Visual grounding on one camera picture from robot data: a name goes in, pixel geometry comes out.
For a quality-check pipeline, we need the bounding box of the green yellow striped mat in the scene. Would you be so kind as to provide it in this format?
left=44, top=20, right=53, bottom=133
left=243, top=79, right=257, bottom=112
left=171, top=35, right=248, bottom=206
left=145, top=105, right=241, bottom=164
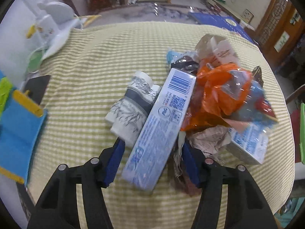
left=24, top=21, right=296, bottom=229

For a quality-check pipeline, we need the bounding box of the rolled grey white cloth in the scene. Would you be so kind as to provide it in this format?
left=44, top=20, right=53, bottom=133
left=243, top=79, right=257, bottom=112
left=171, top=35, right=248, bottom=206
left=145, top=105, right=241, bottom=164
left=105, top=70, right=162, bottom=148

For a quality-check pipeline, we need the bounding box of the blue yellow folded bag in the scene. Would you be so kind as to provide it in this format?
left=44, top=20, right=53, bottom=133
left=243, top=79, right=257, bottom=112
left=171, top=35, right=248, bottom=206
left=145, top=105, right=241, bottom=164
left=0, top=70, right=48, bottom=184

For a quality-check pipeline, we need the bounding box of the white blue small box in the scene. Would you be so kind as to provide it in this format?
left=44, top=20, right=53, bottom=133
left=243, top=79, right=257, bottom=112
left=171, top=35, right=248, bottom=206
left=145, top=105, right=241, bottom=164
left=225, top=122, right=270, bottom=165

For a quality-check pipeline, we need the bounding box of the blue printed booklet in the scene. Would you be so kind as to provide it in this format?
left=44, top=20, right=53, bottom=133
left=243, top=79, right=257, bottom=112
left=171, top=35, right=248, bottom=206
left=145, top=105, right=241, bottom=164
left=188, top=11, right=259, bottom=46

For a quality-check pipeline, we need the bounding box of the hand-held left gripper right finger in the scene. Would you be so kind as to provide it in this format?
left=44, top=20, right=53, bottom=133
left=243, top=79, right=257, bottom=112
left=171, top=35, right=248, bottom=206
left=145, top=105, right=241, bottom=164
left=182, top=142, right=278, bottom=229

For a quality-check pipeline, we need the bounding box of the framed geometric picture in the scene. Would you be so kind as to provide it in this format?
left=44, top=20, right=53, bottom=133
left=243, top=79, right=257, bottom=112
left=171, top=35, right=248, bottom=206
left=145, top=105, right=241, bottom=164
left=242, top=9, right=254, bottom=23

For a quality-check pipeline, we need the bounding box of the white desk fan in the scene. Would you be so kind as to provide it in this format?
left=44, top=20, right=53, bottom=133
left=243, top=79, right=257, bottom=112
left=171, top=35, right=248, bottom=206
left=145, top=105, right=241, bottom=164
left=31, top=2, right=83, bottom=60

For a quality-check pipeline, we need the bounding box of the dark brown coffee packet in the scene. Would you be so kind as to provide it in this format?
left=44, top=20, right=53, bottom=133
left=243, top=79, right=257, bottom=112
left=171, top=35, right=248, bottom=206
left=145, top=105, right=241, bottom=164
left=251, top=65, right=265, bottom=87

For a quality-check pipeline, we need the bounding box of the clear printed snack bag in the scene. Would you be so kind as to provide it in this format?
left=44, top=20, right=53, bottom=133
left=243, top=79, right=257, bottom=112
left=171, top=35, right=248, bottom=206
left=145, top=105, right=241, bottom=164
left=226, top=76, right=279, bottom=129

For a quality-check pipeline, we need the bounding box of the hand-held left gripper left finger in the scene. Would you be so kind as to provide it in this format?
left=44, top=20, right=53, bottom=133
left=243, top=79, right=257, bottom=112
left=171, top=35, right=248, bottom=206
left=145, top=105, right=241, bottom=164
left=27, top=138, right=125, bottom=229

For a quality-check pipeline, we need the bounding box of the light blue toothpaste box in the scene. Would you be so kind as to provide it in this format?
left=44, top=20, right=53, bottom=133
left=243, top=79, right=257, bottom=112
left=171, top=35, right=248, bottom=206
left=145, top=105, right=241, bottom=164
left=121, top=67, right=197, bottom=191

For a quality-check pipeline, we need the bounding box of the crumpled blue white packet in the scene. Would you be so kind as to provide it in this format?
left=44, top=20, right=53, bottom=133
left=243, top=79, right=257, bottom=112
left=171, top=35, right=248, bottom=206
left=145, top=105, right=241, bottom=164
left=166, top=49, right=189, bottom=65

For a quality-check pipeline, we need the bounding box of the orange plastic bag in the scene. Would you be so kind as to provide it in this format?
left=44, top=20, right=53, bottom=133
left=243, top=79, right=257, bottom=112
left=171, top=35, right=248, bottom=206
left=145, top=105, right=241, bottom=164
left=180, top=62, right=253, bottom=131

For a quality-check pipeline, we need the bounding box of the black phone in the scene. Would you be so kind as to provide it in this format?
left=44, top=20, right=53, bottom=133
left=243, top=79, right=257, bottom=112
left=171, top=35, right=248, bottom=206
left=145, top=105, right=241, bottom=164
left=24, top=75, right=51, bottom=108

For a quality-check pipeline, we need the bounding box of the wooden television cabinet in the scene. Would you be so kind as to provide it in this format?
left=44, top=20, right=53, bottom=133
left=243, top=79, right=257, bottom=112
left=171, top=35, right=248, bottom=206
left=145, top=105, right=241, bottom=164
left=206, top=0, right=255, bottom=31

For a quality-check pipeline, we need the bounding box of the white bead string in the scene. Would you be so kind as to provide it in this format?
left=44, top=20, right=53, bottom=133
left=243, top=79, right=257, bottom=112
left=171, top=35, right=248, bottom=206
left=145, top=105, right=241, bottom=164
left=285, top=83, right=305, bottom=101

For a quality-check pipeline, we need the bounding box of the red bag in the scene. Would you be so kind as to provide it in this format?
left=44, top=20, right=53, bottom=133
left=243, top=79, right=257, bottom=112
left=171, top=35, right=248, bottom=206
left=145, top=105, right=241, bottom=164
left=91, top=0, right=112, bottom=10

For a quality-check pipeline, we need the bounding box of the dark shiny wrapper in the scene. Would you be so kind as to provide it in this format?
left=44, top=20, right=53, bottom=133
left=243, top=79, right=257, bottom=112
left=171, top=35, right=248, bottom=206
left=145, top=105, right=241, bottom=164
left=170, top=55, right=201, bottom=73

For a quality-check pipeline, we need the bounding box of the narrow flower painting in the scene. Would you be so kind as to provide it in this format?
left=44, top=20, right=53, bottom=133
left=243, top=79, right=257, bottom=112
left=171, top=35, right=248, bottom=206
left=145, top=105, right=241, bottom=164
left=274, top=31, right=290, bottom=53
left=289, top=10, right=301, bottom=25

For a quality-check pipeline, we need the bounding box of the brown wrapper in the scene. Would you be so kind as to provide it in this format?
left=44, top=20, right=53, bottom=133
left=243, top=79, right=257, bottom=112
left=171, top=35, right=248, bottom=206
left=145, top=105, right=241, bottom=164
left=167, top=126, right=231, bottom=197

